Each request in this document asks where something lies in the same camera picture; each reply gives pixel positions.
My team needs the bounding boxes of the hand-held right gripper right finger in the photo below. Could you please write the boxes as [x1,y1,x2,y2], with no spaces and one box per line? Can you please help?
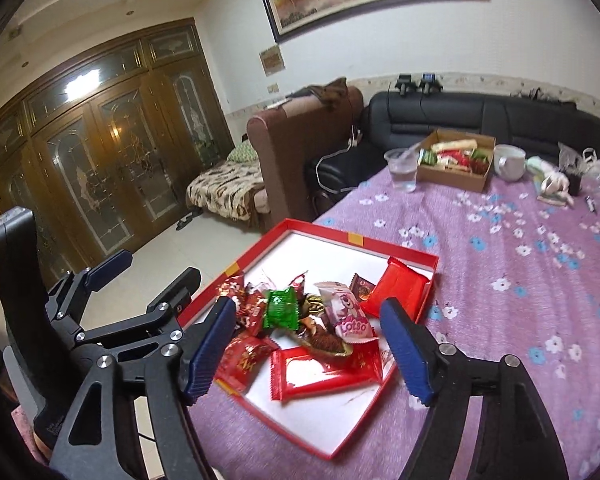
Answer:
[379,296,571,480]

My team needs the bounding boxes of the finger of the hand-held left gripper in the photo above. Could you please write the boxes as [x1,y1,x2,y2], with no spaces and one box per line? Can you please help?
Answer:
[76,266,203,350]
[46,249,134,322]

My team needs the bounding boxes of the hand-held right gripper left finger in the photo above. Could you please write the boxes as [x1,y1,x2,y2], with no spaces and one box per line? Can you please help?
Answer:
[49,296,238,480]

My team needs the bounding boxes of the red flower print snack packet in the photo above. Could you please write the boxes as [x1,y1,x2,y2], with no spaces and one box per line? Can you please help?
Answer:
[215,335,281,393]
[237,290,268,336]

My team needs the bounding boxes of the plain red snack packet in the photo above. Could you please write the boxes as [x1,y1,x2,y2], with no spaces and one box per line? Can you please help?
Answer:
[361,256,433,322]

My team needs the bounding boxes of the pink snack packet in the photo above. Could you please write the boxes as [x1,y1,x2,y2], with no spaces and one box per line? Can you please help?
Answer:
[314,281,381,345]

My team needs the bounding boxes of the dark red gold snack packet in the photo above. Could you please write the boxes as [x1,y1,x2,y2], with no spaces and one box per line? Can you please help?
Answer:
[292,312,355,361]

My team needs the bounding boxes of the green snack packet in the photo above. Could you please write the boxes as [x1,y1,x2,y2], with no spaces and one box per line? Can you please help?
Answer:
[262,287,302,331]

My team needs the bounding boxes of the red gift box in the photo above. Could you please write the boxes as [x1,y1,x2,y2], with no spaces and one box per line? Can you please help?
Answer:
[177,218,440,461]

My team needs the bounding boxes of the red packet with white window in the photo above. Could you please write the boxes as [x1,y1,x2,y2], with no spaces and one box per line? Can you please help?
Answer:
[271,345,397,402]

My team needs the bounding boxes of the small brown snack packet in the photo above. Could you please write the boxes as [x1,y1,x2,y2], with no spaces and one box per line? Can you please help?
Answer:
[350,272,378,303]

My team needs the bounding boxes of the purple floral tablecloth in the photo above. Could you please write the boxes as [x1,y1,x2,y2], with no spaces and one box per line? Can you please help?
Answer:
[185,157,600,480]

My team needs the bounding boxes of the wooden glass doors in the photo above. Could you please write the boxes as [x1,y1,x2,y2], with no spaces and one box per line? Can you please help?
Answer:
[0,17,236,281]

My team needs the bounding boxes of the brown patterned blanket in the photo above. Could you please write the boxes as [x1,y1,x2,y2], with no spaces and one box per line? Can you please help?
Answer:
[186,162,266,221]

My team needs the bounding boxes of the green pillow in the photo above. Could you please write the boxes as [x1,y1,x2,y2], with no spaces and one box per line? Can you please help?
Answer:
[227,141,258,163]

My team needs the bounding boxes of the clear plastic cup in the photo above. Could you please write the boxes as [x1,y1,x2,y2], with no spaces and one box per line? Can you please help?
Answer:
[384,147,421,193]

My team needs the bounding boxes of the cardboard box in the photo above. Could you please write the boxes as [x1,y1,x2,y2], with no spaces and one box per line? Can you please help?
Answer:
[417,129,497,192]

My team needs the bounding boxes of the brown armchair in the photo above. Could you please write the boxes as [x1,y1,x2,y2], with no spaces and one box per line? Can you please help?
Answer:
[246,85,365,231]

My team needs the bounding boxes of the pile of assorted snack packets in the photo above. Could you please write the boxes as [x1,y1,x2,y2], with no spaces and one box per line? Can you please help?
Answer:
[420,139,493,173]

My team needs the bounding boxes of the white mug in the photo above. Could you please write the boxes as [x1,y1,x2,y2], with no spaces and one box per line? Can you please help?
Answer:
[494,144,528,182]

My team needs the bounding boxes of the white crumpled cloth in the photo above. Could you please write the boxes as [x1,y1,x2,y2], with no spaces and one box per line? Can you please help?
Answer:
[526,156,576,206]

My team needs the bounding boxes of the brown jacket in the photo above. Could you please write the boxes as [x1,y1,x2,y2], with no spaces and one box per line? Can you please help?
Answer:
[292,77,353,111]

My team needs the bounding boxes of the black leather sofa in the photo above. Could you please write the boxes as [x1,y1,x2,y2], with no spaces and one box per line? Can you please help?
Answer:
[304,89,600,206]

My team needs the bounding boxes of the clear plastic bag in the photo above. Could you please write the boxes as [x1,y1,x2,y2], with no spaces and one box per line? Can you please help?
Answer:
[582,147,600,186]

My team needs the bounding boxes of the white charging cable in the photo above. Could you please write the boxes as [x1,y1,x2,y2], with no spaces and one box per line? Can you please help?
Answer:
[315,132,363,193]

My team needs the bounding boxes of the small wall plaque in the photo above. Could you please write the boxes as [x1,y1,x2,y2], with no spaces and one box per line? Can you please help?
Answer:
[260,45,285,77]

